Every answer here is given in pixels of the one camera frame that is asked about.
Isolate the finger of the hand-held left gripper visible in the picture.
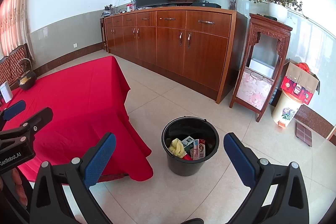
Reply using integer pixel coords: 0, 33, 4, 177
0, 107, 54, 142
0, 100, 27, 122

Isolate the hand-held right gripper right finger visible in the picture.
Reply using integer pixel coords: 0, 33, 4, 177
224, 133, 310, 224

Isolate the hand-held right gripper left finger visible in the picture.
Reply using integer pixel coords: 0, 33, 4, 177
29, 132, 116, 224

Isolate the red white small box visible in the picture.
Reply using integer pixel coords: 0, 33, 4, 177
193, 139, 206, 160

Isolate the green white carton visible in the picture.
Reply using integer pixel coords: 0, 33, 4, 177
181, 136, 196, 153

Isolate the black plastic bucket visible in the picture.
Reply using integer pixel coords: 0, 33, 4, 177
161, 116, 220, 177

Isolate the yellow cloth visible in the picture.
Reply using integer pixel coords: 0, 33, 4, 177
168, 138, 187, 159

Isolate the person's left hand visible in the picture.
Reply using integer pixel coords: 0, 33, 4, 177
13, 169, 28, 206

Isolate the white tin box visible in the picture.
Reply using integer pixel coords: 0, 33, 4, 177
0, 82, 13, 103

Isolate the black cast iron teapot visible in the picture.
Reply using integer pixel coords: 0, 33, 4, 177
16, 58, 36, 90

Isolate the red tablecloth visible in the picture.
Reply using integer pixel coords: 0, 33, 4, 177
0, 55, 154, 184

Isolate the wooden upholstered bench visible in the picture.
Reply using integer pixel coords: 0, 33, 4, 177
0, 43, 33, 85

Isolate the white floral pedal bin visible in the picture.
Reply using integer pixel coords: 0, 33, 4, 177
271, 88, 302, 130

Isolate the brown bathroom scale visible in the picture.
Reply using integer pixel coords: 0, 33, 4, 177
296, 120, 313, 147

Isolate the pink embroidered curtain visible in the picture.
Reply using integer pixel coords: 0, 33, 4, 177
0, 0, 34, 59

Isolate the open cardboard box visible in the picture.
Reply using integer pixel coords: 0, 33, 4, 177
280, 61, 321, 104

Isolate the long wooden sideboard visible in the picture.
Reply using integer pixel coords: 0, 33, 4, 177
104, 6, 247, 104

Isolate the small dark potted plant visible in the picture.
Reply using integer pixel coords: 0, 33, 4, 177
102, 4, 116, 17

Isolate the carved wooden stand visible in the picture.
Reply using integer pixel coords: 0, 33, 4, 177
229, 13, 293, 123

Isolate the leafy potted plant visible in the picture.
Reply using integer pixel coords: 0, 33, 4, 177
249, 0, 309, 25

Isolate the black soundbar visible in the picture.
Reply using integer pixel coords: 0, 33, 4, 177
192, 2, 221, 8

